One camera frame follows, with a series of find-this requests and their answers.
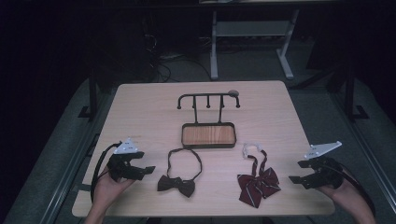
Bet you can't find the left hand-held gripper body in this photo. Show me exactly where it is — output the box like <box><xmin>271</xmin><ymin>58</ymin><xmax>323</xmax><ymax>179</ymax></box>
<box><xmin>106</xmin><ymin>137</ymin><xmax>146</xmax><ymax>183</ymax></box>

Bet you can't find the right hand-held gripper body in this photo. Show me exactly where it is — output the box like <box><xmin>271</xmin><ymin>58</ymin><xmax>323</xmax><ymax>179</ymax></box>
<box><xmin>304</xmin><ymin>140</ymin><xmax>344</xmax><ymax>190</ymax></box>

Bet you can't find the black bow tie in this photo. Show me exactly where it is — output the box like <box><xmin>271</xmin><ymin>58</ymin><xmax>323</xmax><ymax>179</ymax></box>
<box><xmin>157</xmin><ymin>147</ymin><xmax>204</xmax><ymax>199</ymax></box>

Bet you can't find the maroon striped bow tie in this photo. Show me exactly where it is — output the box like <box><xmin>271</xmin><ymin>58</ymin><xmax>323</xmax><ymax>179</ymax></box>
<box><xmin>236</xmin><ymin>142</ymin><xmax>282</xmax><ymax>209</ymax></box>

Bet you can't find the black hook rack wooden tray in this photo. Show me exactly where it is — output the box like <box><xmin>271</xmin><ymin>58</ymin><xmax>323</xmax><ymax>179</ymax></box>
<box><xmin>177</xmin><ymin>91</ymin><xmax>242</xmax><ymax>149</ymax></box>

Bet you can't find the person's right hand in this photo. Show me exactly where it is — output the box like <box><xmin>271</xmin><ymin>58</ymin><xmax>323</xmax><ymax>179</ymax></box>
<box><xmin>317</xmin><ymin>169</ymin><xmax>360</xmax><ymax>207</ymax></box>

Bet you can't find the person's left hand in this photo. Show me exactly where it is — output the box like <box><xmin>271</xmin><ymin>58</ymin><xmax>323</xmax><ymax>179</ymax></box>
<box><xmin>92</xmin><ymin>167</ymin><xmax>136</xmax><ymax>213</ymax></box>

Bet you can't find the black metal stand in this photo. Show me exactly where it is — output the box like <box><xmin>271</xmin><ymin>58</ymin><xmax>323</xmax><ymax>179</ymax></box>
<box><xmin>342</xmin><ymin>62</ymin><xmax>371</xmax><ymax>122</ymax></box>
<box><xmin>78</xmin><ymin>66</ymin><xmax>101</xmax><ymax>120</ymax></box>

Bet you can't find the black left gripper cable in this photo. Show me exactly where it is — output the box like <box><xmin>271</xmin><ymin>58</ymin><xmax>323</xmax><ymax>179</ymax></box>
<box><xmin>90</xmin><ymin>141</ymin><xmax>123</xmax><ymax>203</ymax></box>

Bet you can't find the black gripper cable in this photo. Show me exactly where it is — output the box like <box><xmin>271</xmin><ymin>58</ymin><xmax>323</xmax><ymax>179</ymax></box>
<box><xmin>328</xmin><ymin>161</ymin><xmax>376</xmax><ymax>217</ymax></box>
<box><xmin>90</xmin><ymin>141</ymin><xmax>123</xmax><ymax>203</ymax></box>

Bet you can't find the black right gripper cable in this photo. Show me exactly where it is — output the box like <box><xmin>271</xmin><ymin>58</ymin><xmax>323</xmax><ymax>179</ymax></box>
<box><xmin>328</xmin><ymin>161</ymin><xmax>376</xmax><ymax>217</ymax></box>

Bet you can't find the grey metal rail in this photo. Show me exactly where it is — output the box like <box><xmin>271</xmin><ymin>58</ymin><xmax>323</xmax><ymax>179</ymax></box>
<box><xmin>331</xmin><ymin>91</ymin><xmax>396</xmax><ymax>203</ymax></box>
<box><xmin>38</xmin><ymin>92</ymin><xmax>106</xmax><ymax>224</ymax></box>

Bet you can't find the black floor cable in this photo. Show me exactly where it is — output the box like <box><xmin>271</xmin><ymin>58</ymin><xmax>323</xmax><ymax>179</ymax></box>
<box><xmin>148</xmin><ymin>52</ymin><xmax>213</xmax><ymax>84</ymax></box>

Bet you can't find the white metal desk frame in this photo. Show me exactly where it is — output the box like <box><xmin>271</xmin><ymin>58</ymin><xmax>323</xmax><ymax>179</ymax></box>
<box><xmin>209</xmin><ymin>8</ymin><xmax>301</xmax><ymax>81</ymax></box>

